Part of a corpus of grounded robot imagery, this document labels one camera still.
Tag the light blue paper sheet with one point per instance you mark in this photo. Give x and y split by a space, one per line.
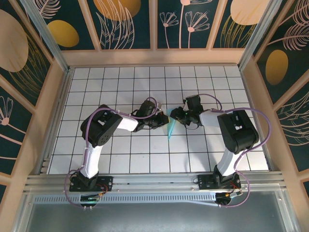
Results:
171 130

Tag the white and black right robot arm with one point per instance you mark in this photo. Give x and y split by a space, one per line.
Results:
239 133

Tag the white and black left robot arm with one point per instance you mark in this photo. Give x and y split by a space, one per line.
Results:
101 128

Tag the grey metal plate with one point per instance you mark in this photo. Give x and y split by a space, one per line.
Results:
154 217

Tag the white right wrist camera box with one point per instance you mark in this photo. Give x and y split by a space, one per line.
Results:
185 102

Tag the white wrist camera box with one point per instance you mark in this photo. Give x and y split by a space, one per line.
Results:
161 108
185 102

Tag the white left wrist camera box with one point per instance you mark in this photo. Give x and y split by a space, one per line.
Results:
161 108

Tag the aluminium side rail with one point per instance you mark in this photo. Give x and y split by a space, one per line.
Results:
251 96
56 120

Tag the aluminium mounting rail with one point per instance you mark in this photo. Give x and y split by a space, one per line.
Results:
154 183

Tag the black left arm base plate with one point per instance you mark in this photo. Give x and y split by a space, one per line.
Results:
106 181

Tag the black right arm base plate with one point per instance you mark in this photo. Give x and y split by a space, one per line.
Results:
205 182

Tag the aluminium corner post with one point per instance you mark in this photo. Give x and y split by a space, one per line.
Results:
255 41
49 41

